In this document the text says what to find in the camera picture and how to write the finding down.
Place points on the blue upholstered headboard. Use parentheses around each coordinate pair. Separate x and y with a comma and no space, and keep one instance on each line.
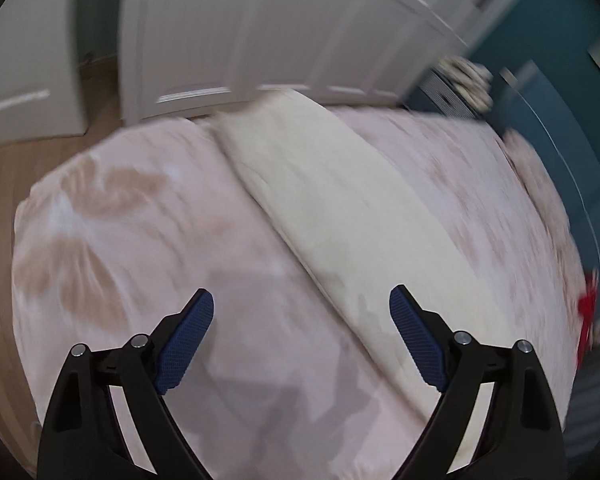
(547,88)

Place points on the red garment on bed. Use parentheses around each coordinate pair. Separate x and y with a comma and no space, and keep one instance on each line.
(586,309)

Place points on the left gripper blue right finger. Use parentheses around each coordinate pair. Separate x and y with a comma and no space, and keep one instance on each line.
(521,437)

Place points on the blue bedside table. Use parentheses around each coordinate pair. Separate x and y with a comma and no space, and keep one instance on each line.
(434,93)

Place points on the left pink pillow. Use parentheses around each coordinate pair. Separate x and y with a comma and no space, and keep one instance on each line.
(546,200)

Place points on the cream quilted jacket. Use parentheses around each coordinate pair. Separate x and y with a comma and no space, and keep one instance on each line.
(359,230)

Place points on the pink butterfly bedspread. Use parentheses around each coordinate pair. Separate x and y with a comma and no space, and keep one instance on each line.
(125,233)

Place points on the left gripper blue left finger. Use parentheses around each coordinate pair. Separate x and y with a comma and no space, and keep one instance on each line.
(82,437)

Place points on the white panelled wardrobe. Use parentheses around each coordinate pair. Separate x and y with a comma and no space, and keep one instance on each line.
(186,57)

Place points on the grey curtain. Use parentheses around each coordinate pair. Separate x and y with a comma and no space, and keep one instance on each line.
(582,432)

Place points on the beige folded clothes pile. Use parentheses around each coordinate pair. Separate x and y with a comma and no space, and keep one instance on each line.
(471,81)

